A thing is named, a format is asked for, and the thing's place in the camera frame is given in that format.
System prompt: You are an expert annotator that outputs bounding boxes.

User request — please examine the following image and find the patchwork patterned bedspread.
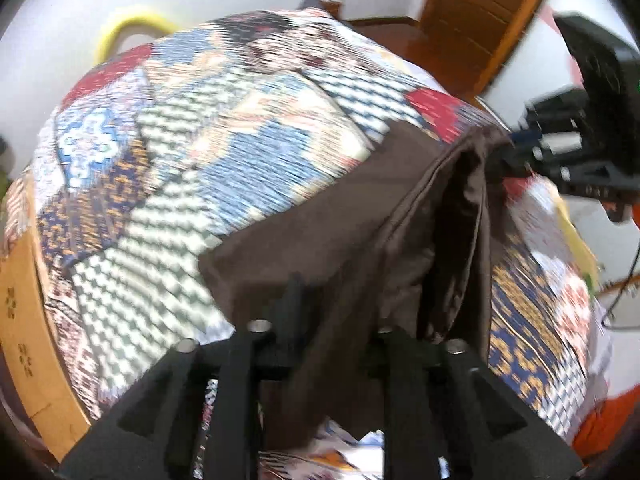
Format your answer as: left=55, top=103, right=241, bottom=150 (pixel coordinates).
left=2, top=6, right=614, bottom=480

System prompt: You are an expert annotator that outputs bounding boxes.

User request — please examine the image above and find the wooden door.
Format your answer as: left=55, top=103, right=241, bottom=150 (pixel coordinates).
left=419, top=0, right=542, bottom=98

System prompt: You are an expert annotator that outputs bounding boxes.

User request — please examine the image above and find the yellow foam tube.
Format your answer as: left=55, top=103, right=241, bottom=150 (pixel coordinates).
left=93, top=13, right=178, bottom=65

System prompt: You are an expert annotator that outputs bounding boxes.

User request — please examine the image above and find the brown cloth garment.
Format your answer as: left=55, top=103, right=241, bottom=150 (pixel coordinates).
left=198, top=122, right=506, bottom=450

